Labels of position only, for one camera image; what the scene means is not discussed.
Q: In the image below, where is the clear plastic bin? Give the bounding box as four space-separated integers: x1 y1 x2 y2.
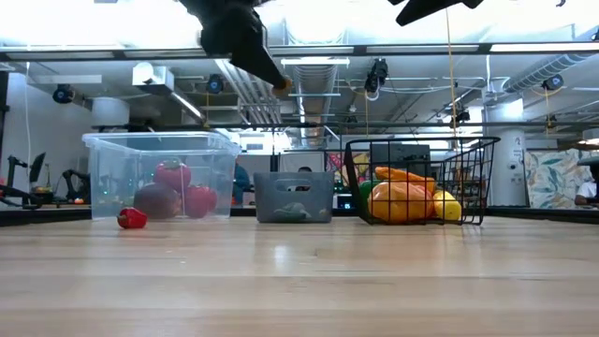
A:
81 131 241 220

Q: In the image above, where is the white ceiling lamp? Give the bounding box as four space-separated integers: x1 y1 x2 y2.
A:
280 57 351 67

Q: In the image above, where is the leaf pattern wall picture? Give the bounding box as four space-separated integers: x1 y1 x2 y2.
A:
523 148 599 210

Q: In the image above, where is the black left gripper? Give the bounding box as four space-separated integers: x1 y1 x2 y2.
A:
180 0 289 90

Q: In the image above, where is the black table frame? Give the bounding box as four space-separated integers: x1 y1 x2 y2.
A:
0 205 599 228

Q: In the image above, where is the black ceiling-hung device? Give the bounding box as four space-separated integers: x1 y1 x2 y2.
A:
363 58 389 102

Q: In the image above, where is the pink yellow wall picture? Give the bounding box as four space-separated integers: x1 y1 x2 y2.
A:
327 150 371 188

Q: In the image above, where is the black tilted monitor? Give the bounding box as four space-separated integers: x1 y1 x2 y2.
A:
28 152 47 183

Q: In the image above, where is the white garlic bulb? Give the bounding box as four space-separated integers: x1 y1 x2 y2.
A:
272 201 310 223

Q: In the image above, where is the grey plastic basket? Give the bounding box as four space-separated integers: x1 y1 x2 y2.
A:
253 171 336 225

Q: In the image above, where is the orange yellow bell pepper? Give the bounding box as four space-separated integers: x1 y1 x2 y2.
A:
367 181 436 225

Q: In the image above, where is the long yellow squash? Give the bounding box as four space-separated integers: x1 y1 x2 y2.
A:
432 189 463 222

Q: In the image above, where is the white round column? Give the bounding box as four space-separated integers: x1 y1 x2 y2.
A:
486 100 528 206

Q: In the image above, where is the round black ceiling camera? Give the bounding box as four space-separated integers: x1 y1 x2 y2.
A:
51 83 75 105
205 73 226 95
542 73 565 93

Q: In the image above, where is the white ceiling unit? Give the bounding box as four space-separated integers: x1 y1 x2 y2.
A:
131 62 175 97

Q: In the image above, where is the black background crossbar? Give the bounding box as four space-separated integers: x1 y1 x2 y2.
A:
91 121 599 131

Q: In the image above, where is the small red bell pepper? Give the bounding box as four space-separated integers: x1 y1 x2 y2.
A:
116 207 149 230

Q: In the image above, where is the overhead rig light bar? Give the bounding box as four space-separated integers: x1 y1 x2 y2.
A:
0 41 599 62

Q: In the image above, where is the white cylindrical tank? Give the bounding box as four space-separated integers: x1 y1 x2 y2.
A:
91 96 131 127

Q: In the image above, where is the orange carrot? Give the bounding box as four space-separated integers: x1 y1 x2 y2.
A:
373 166 437 193

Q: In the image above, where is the black wire basket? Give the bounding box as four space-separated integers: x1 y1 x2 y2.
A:
344 136 501 227

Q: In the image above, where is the silver spiral duct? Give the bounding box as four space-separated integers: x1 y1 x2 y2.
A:
503 51 599 94

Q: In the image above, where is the large green bell pepper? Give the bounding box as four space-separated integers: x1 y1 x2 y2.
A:
358 180 380 207

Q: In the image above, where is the dark grey monitor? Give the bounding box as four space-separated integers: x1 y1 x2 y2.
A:
369 143 431 169

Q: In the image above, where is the silver ceiling duct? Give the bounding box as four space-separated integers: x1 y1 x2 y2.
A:
292 65 338 137

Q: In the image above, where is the yellow hanging cord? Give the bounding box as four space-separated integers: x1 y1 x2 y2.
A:
444 8 458 139

